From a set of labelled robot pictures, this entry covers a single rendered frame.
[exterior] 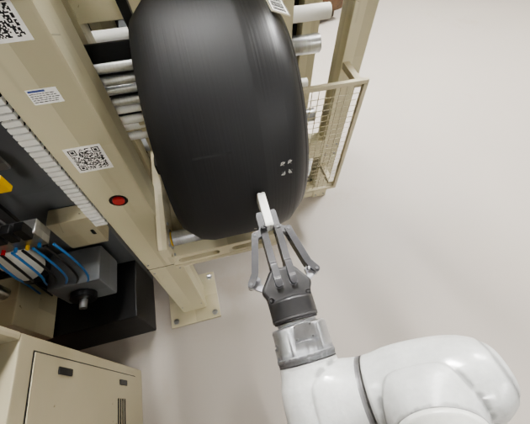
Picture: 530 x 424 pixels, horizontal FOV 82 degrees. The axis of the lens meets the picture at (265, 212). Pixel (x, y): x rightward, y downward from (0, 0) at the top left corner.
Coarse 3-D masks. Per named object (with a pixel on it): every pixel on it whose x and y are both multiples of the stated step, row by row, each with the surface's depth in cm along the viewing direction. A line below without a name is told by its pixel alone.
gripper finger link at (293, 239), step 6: (288, 228) 55; (288, 234) 54; (294, 234) 54; (288, 240) 56; (294, 240) 54; (294, 246) 54; (300, 246) 53; (300, 252) 53; (306, 252) 53; (300, 258) 54; (306, 258) 52; (306, 264) 52; (312, 264) 52; (312, 270) 52; (318, 270) 52
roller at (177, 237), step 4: (172, 232) 91; (176, 232) 91; (180, 232) 91; (184, 232) 91; (188, 232) 91; (172, 236) 90; (176, 236) 90; (180, 236) 90; (184, 236) 90; (188, 236) 91; (192, 236) 91; (196, 236) 91; (172, 240) 90; (176, 240) 90; (180, 240) 90; (184, 240) 91; (188, 240) 91; (192, 240) 91; (196, 240) 92; (200, 240) 93; (172, 244) 91; (176, 244) 91; (180, 244) 92
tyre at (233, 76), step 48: (144, 0) 56; (192, 0) 54; (240, 0) 54; (144, 48) 51; (192, 48) 50; (240, 48) 51; (288, 48) 55; (144, 96) 52; (192, 96) 50; (240, 96) 51; (288, 96) 53; (192, 144) 51; (240, 144) 53; (288, 144) 55; (192, 192) 56; (240, 192) 58; (288, 192) 62
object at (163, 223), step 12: (156, 180) 98; (156, 192) 96; (156, 204) 93; (168, 204) 103; (156, 216) 91; (168, 216) 98; (156, 228) 88; (168, 228) 93; (156, 240) 87; (168, 240) 89; (168, 252) 87; (168, 264) 92
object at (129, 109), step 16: (96, 48) 97; (112, 48) 99; (128, 48) 100; (96, 64) 91; (112, 64) 91; (128, 64) 92; (112, 80) 94; (128, 80) 95; (112, 96) 112; (128, 96) 100; (128, 112) 105; (128, 128) 110
